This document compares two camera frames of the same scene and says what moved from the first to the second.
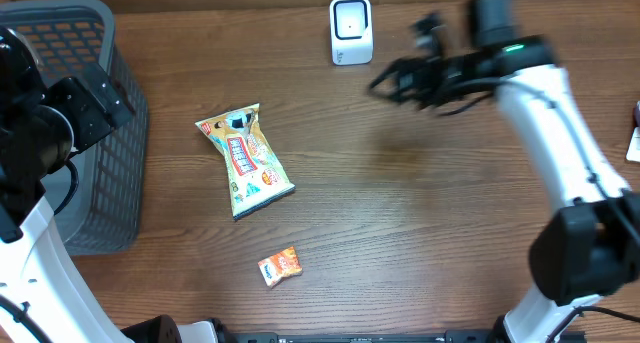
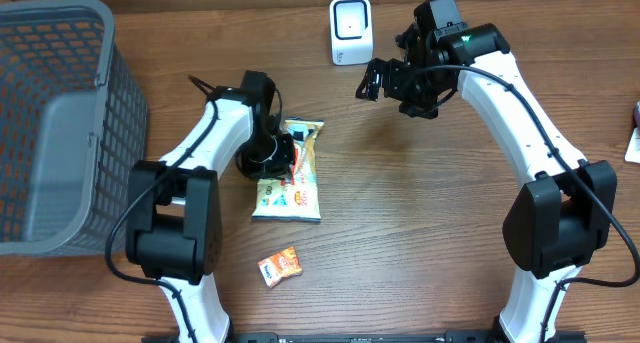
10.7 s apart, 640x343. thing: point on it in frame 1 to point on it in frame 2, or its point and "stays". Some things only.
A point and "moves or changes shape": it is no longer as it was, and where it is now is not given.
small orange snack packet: [282, 264] stays
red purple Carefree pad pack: [636, 117] stays
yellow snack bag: [255, 177] moves or changes shape
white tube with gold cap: [633, 151] stays
